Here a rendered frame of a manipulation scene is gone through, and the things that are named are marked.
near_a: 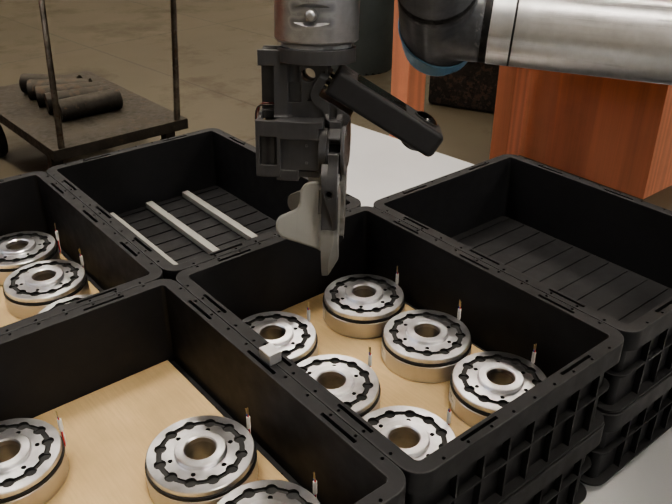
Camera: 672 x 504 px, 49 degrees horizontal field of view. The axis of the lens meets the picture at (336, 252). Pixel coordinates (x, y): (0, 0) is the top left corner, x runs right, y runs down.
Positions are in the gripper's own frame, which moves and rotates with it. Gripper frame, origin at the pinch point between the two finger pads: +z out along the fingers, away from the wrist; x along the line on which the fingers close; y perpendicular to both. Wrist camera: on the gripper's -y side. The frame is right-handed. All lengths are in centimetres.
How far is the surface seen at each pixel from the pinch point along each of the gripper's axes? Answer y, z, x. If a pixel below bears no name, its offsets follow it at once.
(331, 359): 0.5, 14.0, -2.4
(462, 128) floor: -36, 65, -332
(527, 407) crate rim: -18.2, 8.5, 12.2
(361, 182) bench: 3, 21, -89
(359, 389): -3.0, 14.3, 2.5
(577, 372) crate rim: -23.4, 7.8, 6.9
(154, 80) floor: 160, 58, -403
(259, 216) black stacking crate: 16.8, 12.9, -43.0
